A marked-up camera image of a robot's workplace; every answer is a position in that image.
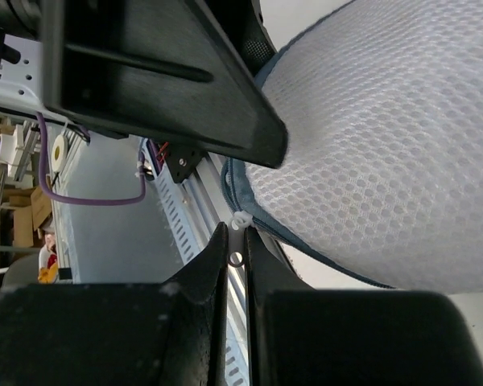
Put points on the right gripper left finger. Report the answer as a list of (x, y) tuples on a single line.
[(172, 333)]

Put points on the aluminium front rail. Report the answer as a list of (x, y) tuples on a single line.
[(205, 204)]

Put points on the white mesh bag blue zipper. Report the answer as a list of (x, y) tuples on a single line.
[(383, 176)]

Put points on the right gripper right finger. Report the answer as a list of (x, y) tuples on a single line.
[(299, 335)]

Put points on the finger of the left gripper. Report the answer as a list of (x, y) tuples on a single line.
[(257, 36), (145, 68)]

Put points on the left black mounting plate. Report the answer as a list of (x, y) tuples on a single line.
[(181, 161)]

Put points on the white slotted cable duct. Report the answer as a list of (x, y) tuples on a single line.
[(236, 353)]

